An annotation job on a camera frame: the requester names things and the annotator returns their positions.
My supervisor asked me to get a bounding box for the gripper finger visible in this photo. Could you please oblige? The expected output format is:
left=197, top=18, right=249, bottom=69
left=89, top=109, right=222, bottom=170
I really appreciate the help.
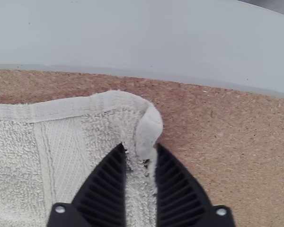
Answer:
left=155, top=143, right=236, bottom=227
left=46, top=142, right=127, bottom=227

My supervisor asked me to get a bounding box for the cork mat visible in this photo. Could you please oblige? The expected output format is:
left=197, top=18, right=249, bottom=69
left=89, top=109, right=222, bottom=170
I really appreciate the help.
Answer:
left=0, top=69, right=284, bottom=227

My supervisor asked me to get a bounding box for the pale towel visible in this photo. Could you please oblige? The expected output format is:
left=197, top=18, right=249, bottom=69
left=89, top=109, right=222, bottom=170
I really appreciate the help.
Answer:
left=0, top=89, right=164, bottom=227

